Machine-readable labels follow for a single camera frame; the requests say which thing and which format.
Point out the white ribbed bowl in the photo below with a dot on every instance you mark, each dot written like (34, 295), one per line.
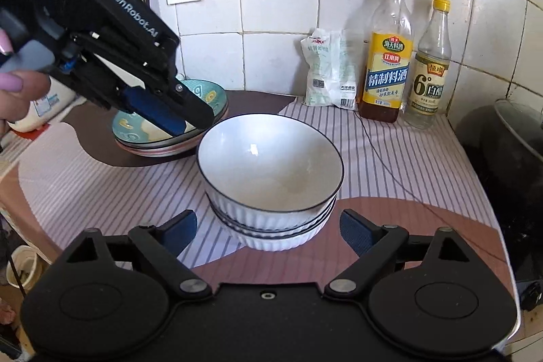
(317, 223)
(271, 158)
(275, 242)

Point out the clear vinegar bottle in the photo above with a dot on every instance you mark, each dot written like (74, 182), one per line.
(432, 82)

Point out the white cup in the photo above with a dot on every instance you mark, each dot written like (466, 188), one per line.
(23, 264)

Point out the black pot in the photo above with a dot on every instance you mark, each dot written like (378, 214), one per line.
(509, 141)

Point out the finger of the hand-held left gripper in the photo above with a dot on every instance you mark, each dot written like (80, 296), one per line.
(195, 111)
(157, 111)

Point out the blue fried egg plate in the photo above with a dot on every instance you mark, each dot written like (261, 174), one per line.
(127, 125)

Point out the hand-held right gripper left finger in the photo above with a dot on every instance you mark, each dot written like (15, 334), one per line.
(182, 230)

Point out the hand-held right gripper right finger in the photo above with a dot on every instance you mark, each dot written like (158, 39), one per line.
(354, 237)

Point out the white appliance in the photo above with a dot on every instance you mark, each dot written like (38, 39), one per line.
(42, 107)

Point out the white salt bag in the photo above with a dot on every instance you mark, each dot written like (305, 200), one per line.
(331, 69)

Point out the striped tablecloth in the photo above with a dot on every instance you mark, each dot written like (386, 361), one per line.
(106, 184)

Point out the yellow label cooking wine bottle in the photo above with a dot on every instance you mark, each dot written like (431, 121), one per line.
(386, 69)

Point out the person's left hand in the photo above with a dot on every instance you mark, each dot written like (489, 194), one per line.
(25, 84)

